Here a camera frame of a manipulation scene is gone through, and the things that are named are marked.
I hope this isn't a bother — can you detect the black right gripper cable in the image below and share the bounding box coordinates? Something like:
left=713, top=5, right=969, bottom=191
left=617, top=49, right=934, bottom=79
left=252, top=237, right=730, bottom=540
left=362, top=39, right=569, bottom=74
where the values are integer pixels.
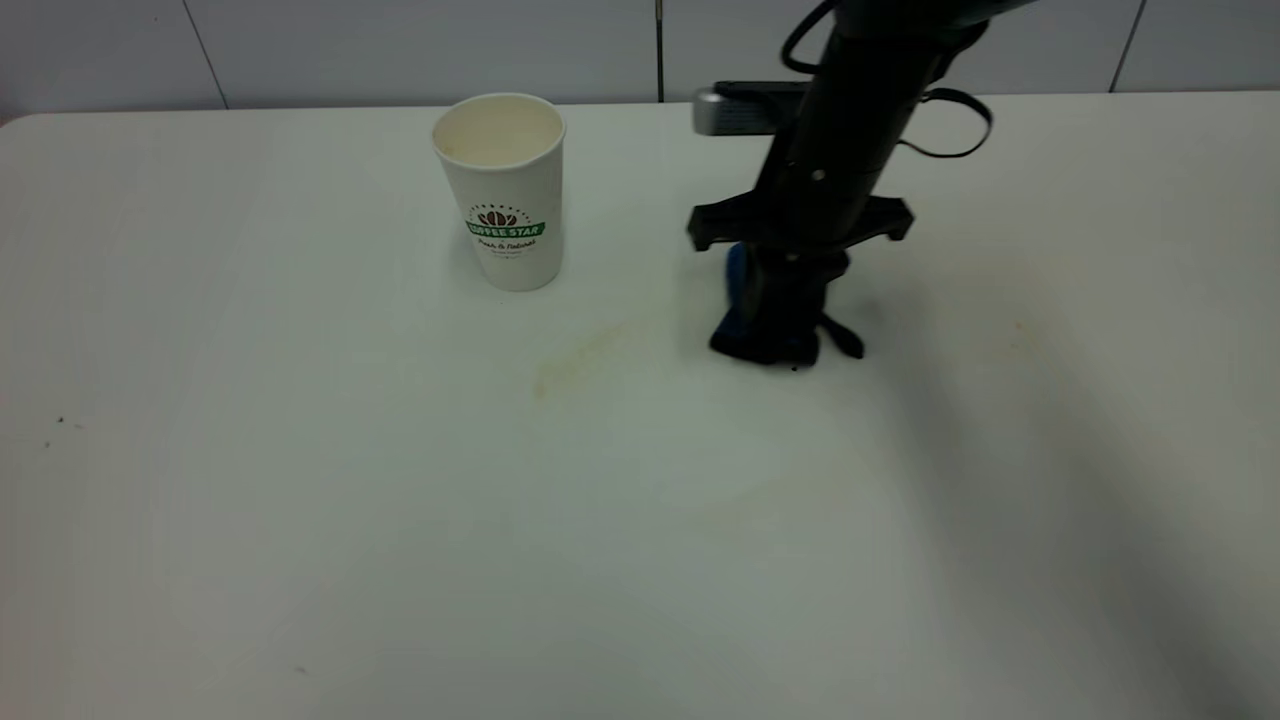
left=780, top=0, right=994, bottom=160

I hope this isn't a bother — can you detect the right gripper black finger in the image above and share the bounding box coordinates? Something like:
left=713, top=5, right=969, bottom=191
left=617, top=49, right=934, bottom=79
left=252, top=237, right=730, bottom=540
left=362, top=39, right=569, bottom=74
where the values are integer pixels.
left=795, top=254, right=852, bottom=347
left=742, top=250, right=797, bottom=342

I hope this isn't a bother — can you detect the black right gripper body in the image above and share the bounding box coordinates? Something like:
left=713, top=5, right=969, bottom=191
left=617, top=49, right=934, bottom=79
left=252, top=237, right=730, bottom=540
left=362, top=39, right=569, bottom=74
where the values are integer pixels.
left=687, top=33, right=916, bottom=263

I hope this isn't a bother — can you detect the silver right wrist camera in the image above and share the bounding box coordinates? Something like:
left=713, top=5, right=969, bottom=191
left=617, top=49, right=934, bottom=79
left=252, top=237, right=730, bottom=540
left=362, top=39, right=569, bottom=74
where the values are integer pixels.
left=693, top=81, right=813, bottom=137

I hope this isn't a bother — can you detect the blue cloth with black trim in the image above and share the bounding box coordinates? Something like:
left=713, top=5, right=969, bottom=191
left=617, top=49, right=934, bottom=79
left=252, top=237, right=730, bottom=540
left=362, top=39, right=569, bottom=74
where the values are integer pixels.
left=709, top=240, right=866, bottom=369

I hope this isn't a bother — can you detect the white paper coffee cup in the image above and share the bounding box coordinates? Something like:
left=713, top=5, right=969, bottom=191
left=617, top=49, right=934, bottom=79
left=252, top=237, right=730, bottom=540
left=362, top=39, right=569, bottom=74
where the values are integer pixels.
left=432, top=94, right=567, bottom=293

